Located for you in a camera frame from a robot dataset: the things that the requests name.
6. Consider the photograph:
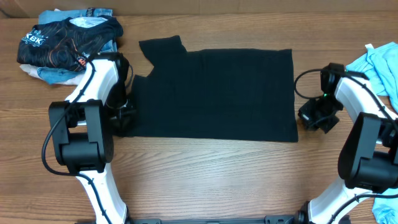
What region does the black t-shirt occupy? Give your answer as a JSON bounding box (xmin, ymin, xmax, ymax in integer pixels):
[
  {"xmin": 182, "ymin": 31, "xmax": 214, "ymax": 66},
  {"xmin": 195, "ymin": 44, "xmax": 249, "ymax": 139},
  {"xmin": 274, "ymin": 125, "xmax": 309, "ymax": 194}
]
[{"xmin": 129, "ymin": 36, "xmax": 299, "ymax": 142}]

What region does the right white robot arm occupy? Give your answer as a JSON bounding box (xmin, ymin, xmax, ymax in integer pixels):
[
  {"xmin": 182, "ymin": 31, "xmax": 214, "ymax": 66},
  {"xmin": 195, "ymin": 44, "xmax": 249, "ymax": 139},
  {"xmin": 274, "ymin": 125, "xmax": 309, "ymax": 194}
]
[{"xmin": 290, "ymin": 67, "xmax": 397, "ymax": 223}]

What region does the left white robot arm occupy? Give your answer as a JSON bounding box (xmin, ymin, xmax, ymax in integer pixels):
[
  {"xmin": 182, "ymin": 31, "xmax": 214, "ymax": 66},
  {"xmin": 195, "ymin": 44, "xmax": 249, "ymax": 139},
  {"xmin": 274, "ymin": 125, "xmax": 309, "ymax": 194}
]
[{"xmin": 42, "ymin": 52, "xmax": 134, "ymax": 223}]

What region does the light blue garment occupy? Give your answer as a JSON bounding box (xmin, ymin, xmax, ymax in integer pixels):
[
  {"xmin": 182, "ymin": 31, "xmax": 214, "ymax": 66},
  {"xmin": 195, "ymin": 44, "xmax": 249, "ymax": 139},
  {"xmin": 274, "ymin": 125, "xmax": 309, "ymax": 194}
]
[{"xmin": 346, "ymin": 42, "xmax": 397, "ymax": 112}]

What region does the black orange patterned shirt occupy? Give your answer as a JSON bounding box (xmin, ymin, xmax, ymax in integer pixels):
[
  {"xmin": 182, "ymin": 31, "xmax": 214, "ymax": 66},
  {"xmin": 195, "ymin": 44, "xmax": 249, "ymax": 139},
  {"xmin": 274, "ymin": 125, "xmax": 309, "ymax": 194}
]
[{"xmin": 17, "ymin": 16, "xmax": 123, "ymax": 72}]

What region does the folded cream white garment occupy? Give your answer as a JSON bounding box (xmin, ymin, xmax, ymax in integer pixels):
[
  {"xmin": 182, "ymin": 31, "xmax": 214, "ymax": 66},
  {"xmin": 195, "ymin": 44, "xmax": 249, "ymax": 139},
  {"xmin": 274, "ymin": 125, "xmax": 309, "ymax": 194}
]
[{"xmin": 19, "ymin": 64, "xmax": 85, "ymax": 85}]

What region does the folded blue denim garment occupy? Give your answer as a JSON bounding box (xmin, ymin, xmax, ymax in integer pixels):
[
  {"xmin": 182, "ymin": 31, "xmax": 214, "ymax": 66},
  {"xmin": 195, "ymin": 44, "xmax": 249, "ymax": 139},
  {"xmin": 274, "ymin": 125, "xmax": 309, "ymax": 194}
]
[{"xmin": 37, "ymin": 7, "xmax": 118, "ymax": 85}]

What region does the light blue cloth lower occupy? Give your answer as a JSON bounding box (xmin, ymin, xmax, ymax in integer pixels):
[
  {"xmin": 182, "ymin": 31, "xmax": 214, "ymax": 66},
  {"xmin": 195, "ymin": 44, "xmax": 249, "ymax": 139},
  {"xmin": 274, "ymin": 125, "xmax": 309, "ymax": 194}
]
[{"xmin": 372, "ymin": 198, "xmax": 398, "ymax": 224}]

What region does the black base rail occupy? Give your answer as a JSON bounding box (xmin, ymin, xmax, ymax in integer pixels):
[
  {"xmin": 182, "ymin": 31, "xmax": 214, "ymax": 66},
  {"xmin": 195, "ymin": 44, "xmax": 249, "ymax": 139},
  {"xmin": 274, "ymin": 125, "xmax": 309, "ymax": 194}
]
[{"xmin": 126, "ymin": 215, "xmax": 294, "ymax": 224}]

